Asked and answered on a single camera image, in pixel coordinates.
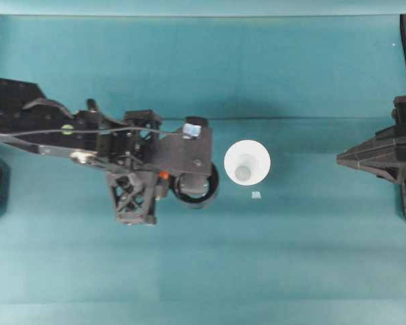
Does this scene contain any thin black camera wire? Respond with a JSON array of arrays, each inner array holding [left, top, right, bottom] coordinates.
[[0, 125, 187, 139]]

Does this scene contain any blue-green table cloth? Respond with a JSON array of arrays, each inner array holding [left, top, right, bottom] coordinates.
[[0, 0, 406, 325]]

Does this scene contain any black cup holder red handle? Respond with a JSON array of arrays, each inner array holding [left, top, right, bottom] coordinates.
[[157, 162, 221, 210]]

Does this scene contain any white paper cup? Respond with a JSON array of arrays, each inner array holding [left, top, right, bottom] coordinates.
[[223, 139, 272, 187]]

